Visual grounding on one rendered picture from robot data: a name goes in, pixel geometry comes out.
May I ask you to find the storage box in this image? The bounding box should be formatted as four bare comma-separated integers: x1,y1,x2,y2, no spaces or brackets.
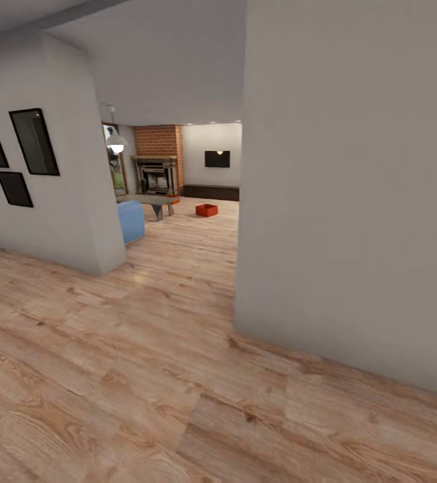
196,204,217,217

